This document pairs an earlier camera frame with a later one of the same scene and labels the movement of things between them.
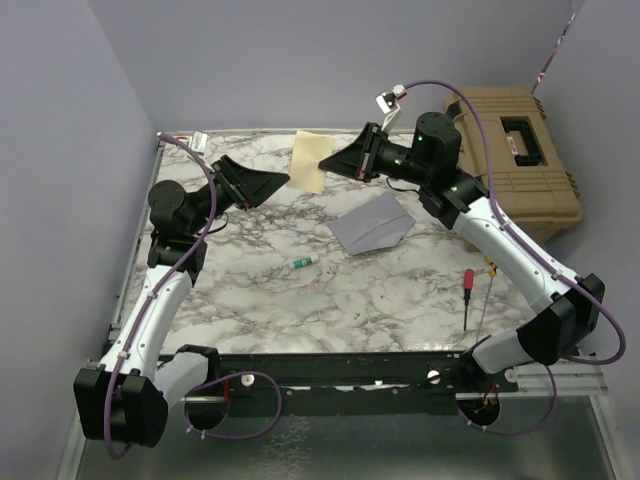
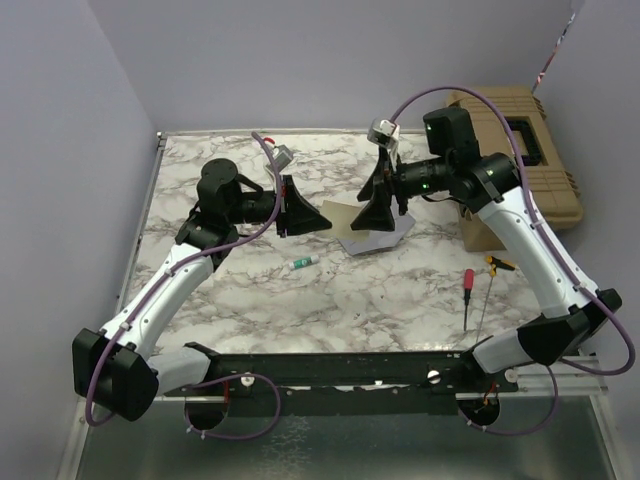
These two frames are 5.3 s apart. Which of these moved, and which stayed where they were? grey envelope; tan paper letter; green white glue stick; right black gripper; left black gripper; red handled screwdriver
Moved: tan paper letter; left black gripper; right black gripper
Stayed: grey envelope; green white glue stick; red handled screwdriver
